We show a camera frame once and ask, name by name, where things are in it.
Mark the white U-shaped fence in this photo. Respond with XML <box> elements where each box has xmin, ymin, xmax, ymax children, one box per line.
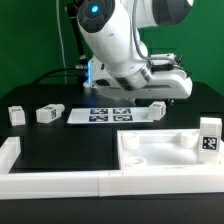
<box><xmin>0</xmin><ymin>137</ymin><xmax>224</xmax><ymax>200</ymax></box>

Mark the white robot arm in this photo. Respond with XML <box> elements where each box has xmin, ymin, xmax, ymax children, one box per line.
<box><xmin>66</xmin><ymin>0</ymin><xmax>194</xmax><ymax>99</ymax></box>

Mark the white hanging cable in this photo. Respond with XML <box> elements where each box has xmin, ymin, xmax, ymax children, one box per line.
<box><xmin>55</xmin><ymin>0</ymin><xmax>68</xmax><ymax>84</ymax></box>

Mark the white AprilTag sheet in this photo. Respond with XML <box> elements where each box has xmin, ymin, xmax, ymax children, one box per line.
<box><xmin>68</xmin><ymin>107</ymin><xmax>150</xmax><ymax>124</ymax></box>

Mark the white square tabletop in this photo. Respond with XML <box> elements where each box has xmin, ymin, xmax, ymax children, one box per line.
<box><xmin>116</xmin><ymin>128</ymin><xmax>224</xmax><ymax>171</ymax></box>

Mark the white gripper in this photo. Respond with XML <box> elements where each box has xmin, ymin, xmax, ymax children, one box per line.
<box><xmin>91</xmin><ymin>57</ymin><xmax>193</xmax><ymax>99</ymax></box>

